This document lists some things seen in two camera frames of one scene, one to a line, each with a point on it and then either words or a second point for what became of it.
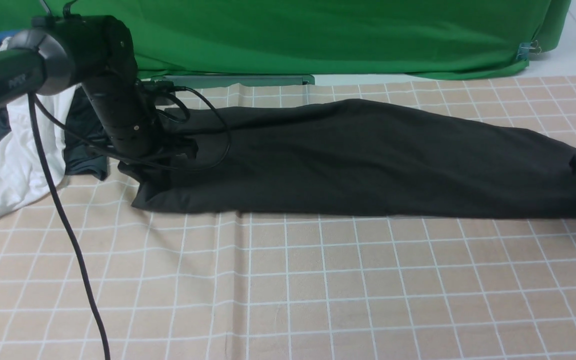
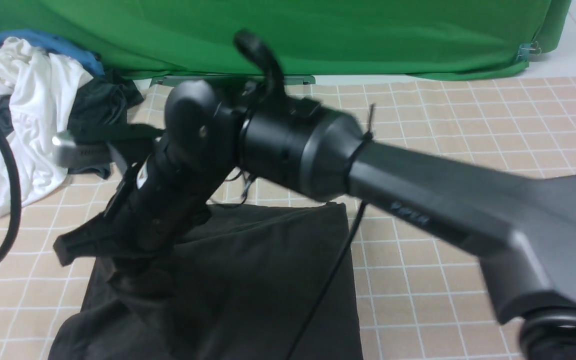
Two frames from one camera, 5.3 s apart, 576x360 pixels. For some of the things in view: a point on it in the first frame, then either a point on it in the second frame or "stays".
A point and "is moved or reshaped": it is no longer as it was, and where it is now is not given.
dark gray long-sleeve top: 365,157 is moved or reshaped
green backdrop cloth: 414,39 stays
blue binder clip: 525,49 stays
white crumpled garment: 34,161 stays
